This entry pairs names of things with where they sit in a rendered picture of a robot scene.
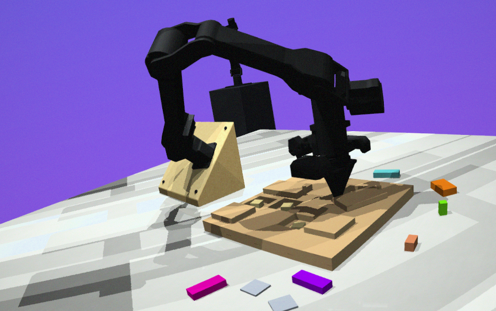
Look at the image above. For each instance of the magenta rectangular block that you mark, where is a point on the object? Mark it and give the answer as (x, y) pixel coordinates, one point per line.
(207, 287)

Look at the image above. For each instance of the purple rectangular block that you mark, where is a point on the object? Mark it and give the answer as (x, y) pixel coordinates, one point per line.
(312, 282)

